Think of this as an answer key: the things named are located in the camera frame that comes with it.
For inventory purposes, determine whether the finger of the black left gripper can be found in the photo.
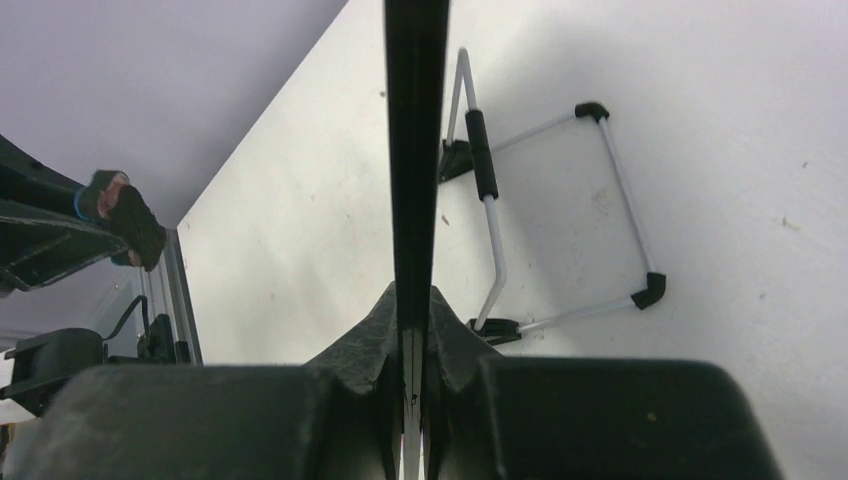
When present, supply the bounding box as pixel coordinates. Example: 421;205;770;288
1;138;128;293

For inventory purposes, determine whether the blue whiteboard eraser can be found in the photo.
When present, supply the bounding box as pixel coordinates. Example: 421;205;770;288
73;170;167;272

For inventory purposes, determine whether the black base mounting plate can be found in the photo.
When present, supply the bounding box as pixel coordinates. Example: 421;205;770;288
1;295;191;417

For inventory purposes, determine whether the aluminium frame rail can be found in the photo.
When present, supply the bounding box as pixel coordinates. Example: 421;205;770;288
140;229;203;365

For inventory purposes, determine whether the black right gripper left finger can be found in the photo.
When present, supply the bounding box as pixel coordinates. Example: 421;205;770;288
12;286;401;479

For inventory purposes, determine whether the black framed whiteboard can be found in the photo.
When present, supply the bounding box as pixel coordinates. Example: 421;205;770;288
384;1;450;479

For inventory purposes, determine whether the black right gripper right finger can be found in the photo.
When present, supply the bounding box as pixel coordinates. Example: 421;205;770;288
424;290;782;479

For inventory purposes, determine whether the wire whiteboard stand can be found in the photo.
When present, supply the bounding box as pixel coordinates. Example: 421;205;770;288
437;48;668;346

